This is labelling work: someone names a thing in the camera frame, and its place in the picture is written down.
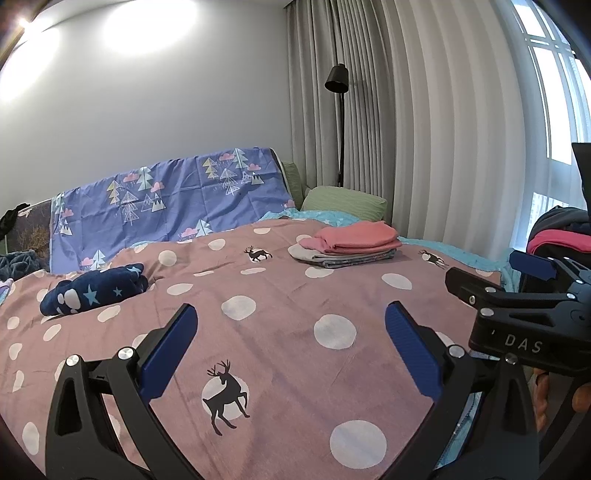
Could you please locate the black floor lamp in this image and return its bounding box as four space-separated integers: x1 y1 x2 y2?
324 64 349 189

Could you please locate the dark headboard picture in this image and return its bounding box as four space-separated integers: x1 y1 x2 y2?
0 200 54 254

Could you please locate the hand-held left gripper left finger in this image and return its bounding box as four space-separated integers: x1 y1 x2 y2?
44 303 205 480

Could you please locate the pink folded garment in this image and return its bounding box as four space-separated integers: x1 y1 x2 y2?
298 236 402 257

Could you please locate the pink polka dot deer blanket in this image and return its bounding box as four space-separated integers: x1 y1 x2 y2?
0 217 506 480

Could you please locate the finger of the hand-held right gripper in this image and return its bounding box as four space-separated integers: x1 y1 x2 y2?
445 267 573 317
510 251 591 296

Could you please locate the black garment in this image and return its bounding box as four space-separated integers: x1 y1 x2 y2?
0 202 31 241

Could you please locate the window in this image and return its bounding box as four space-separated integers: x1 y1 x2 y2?
512 0 591 217

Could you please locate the dark grey clothing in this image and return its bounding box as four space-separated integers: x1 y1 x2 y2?
526 205 591 259

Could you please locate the sheer white curtain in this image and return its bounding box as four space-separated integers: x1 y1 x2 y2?
392 0 591 259

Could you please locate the black flat object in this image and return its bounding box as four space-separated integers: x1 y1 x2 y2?
571 142 591 213

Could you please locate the magenta garment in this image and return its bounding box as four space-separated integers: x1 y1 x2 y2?
526 230 591 257

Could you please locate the grey curtain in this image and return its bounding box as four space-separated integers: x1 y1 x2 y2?
284 0 462 241

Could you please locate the patterned grey folded garment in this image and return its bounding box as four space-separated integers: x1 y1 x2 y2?
311 255 397 271

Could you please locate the dark blue fleece cloth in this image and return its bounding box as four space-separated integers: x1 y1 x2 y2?
0 249 49 282

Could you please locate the person's right hand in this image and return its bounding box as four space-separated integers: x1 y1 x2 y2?
531 368 591 416

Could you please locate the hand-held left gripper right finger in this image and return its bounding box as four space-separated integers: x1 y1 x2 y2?
369 301 542 480

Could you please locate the purple tree print sheet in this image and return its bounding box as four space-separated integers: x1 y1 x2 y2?
48 147 296 273

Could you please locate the pink shirt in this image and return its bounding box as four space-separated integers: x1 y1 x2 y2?
315 220 402 254

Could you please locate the green pillow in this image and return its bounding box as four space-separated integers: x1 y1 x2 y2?
281 161 308 208
301 185 389 224

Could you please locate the navy star print garment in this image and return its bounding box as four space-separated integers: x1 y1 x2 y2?
39 263 148 318

